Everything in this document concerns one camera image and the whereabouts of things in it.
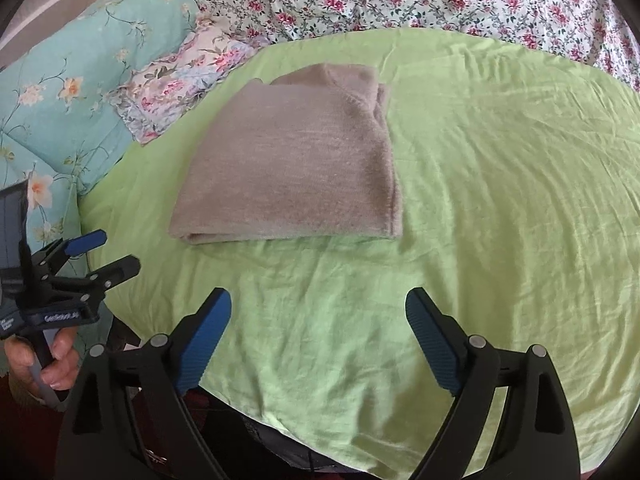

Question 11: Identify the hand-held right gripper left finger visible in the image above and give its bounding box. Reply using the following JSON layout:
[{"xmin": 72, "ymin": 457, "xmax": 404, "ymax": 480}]
[{"xmin": 62, "ymin": 287, "xmax": 233, "ymax": 480}]

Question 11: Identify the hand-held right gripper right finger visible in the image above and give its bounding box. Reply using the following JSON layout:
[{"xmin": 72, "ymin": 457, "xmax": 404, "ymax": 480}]
[{"xmin": 405, "ymin": 287, "xmax": 576, "ymax": 480}]

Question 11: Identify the light green bed sheet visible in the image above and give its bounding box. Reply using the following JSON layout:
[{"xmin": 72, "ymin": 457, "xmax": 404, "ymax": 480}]
[{"xmin": 77, "ymin": 27, "xmax": 640, "ymax": 478}]

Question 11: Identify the teal floral pillow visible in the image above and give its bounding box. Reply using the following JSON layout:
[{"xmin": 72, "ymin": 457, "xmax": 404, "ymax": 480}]
[{"xmin": 0, "ymin": 0, "xmax": 201, "ymax": 281}]

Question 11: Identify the beige knit sweater brown hem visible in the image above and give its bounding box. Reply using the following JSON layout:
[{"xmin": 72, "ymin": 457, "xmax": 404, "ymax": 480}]
[{"xmin": 168, "ymin": 62, "xmax": 405, "ymax": 246}]

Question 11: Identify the pastel floral pillow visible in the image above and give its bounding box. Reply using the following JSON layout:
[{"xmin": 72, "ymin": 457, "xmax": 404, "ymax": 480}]
[{"xmin": 112, "ymin": 17, "xmax": 263, "ymax": 147}]

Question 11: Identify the person's left hand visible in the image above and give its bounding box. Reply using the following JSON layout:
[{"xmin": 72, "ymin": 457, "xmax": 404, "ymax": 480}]
[{"xmin": 2, "ymin": 330, "xmax": 81, "ymax": 403}]

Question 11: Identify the dark cloth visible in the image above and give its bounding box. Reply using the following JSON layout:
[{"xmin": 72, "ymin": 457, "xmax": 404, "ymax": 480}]
[{"xmin": 200, "ymin": 395, "xmax": 361, "ymax": 480}]

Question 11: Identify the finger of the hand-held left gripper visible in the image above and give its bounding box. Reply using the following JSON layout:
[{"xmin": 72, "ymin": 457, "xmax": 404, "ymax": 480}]
[
  {"xmin": 47, "ymin": 254, "xmax": 142, "ymax": 303},
  {"xmin": 32, "ymin": 229, "xmax": 108, "ymax": 276}
]

